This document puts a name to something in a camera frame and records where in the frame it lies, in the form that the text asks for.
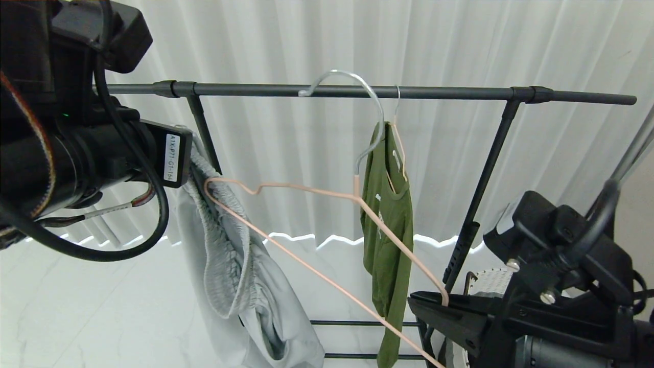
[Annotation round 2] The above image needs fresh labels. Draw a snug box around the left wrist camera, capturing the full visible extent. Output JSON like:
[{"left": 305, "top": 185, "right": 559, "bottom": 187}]
[{"left": 49, "top": 0, "right": 153, "bottom": 121}]

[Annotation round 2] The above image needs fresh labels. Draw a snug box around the green t-shirt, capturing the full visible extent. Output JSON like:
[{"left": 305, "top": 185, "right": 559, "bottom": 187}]
[{"left": 360, "top": 122, "right": 414, "bottom": 368}]

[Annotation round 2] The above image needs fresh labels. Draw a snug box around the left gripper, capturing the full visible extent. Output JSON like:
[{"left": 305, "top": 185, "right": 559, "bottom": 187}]
[{"left": 31, "top": 120, "right": 194, "bottom": 215}]

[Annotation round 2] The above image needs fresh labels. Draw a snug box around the white laundry basket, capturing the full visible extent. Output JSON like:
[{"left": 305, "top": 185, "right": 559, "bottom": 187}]
[{"left": 460, "top": 268, "right": 514, "bottom": 368}]

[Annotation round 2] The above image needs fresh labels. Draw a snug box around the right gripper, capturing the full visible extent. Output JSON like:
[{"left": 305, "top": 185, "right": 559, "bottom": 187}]
[{"left": 408, "top": 291, "right": 654, "bottom": 368}]

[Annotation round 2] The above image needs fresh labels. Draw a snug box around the pink clothes hanger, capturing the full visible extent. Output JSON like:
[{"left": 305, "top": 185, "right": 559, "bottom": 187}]
[
  {"left": 203, "top": 70, "right": 450, "bottom": 368},
  {"left": 386, "top": 86, "right": 409, "bottom": 196}
]

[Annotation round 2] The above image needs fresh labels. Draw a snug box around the white curtain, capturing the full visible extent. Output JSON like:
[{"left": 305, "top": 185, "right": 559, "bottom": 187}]
[{"left": 0, "top": 0, "right": 654, "bottom": 251}]

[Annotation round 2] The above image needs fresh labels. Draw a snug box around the black clothes rack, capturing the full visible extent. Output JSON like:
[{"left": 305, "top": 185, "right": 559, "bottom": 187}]
[{"left": 105, "top": 81, "right": 638, "bottom": 368}]

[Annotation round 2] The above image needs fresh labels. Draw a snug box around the pale grey garment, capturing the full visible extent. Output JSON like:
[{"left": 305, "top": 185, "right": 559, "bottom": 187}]
[{"left": 175, "top": 138, "right": 326, "bottom": 368}]

